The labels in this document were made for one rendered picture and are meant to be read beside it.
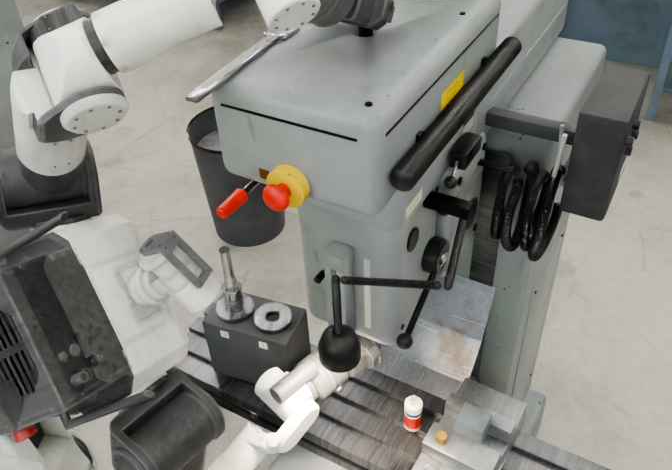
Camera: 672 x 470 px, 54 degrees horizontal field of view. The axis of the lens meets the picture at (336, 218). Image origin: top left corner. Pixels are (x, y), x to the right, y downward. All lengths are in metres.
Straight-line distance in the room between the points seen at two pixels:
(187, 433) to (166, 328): 0.16
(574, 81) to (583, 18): 3.83
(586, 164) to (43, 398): 0.91
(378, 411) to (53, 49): 1.13
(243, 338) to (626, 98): 0.95
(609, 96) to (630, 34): 4.21
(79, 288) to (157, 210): 2.94
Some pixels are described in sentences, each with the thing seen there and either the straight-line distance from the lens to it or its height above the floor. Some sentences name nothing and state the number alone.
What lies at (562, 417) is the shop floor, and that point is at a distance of 2.88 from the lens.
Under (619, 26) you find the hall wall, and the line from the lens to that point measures 5.44.
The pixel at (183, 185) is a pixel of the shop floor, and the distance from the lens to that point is 4.07.
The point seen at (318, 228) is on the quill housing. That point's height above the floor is 1.56.
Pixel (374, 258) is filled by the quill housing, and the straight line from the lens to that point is 1.12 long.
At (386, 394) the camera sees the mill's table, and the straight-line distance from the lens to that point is 1.68.
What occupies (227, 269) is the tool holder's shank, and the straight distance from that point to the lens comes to 1.51.
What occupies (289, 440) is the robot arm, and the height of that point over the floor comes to 1.21.
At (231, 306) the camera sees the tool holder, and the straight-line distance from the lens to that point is 1.58.
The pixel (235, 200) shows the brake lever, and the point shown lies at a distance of 0.98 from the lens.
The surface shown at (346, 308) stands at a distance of 1.19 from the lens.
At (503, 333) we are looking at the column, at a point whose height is 0.96.
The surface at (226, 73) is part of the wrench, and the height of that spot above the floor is 1.90.
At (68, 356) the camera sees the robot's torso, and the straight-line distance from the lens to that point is 0.95.
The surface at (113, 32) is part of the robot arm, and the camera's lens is 0.78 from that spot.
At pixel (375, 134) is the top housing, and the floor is 1.87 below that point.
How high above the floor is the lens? 2.29
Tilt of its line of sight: 39 degrees down
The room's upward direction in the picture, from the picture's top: 3 degrees counter-clockwise
